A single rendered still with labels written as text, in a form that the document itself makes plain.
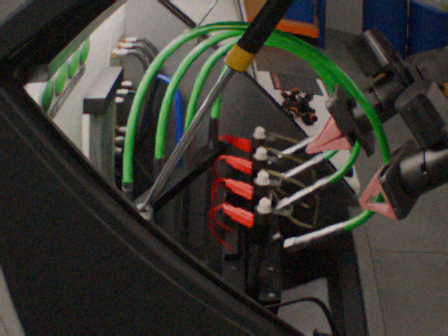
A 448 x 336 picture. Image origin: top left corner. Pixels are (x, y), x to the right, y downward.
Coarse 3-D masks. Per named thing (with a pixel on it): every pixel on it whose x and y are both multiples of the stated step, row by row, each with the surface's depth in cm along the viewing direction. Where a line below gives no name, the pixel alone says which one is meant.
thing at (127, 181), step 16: (192, 32) 70; (208, 32) 70; (176, 48) 73; (304, 48) 65; (160, 64) 75; (336, 64) 65; (144, 80) 76; (352, 80) 65; (144, 96) 78; (368, 112) 65; (128, 128) 81; (128, 144) 82; (384, 144) 66; (128, 160) 83; (384, 160) 67; (128, 176) 85; (352, 224) 72
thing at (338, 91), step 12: (336, 84) 79; (336, 96) 74; (348, 96) 80; (372, 96) 73; (348, 108) 76; (360, 108) 75; (360, 120) 75; (384, 120) 75; (360, 132) 75; (372, 144) 78
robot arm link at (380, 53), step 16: (368, 32) 71; (352, 48) 72; (368, 48) 71; (384, 48) 72; (368, 64) 72; (384, 64) 71; (400, 64) 72; (416, 64) 70; (432, 64) 69; (416, 80) 70
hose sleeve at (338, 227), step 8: (336, 224) 74; (312, 232) 76; (320, 232) 75; (328, 232) 74; (336, 232) 74; (344, 232) 73; (296, 240) 77; (304, 240) 76; (312, 240) 76; (320, 240) 75
